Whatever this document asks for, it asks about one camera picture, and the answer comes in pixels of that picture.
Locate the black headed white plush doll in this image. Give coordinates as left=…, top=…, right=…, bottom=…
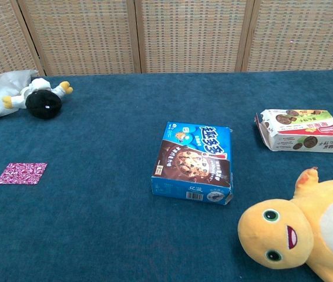
left=1, top=77, right=74, bottom=120

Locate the blue chocolate chip cookie box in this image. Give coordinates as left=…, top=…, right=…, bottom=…
left=150, top=121, right=234, bottom=206

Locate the pink patterned parallelogram tile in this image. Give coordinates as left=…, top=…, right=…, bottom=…
left=0, top=162, right=48, bottom=186

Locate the yellow plush dinosaur toy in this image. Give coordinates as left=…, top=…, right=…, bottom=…
left=237, top=166, right=333, bottom=282

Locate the white green red biscuit box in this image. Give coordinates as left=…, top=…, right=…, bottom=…
left=254, top=109, right=333, bottom=153

